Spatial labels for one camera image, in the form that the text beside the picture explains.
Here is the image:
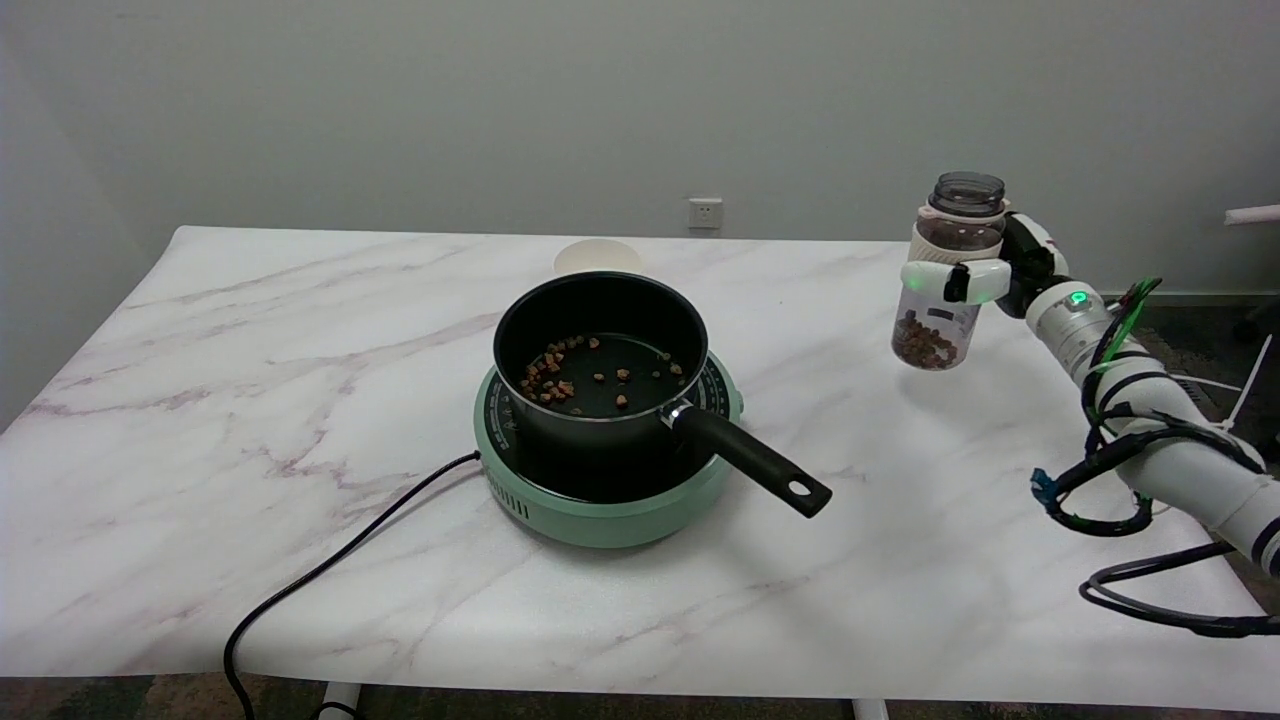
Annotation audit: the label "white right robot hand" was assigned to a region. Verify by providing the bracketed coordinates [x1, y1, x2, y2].
[900, 212, 1071, 321]

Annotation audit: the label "black power cord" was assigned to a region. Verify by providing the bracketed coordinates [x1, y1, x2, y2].
[222, 451, 483, 720]

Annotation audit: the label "clear bottle with brown pellets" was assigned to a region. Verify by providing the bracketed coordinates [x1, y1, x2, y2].
[890, 172, 1009, 372]

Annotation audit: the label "white zip tie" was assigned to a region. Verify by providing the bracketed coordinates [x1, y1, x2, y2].
[1222, 335, 1274, 433]

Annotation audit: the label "green induction cooker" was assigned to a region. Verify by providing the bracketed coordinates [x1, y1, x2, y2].
[473, 350, 744, 549]

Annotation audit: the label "brown food pellets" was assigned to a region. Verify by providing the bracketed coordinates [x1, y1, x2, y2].
[518, 337, 687, 412]

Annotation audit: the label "black cable bundle blue connector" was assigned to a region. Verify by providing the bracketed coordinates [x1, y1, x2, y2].
[1030, 345, 1269, 539]

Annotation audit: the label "black saucepan with handle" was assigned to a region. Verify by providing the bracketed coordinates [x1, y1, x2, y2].
[493, 271, 833, 519]

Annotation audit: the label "green robot cable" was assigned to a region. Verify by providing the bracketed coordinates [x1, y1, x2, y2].
[1095, 278, 1164, 377]

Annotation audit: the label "beige round lid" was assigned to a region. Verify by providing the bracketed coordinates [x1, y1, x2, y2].
[554, 240, 645, 280]

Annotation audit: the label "thin black cable loop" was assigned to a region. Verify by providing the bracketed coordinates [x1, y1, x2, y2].
[1078, 540, 1280, 639]

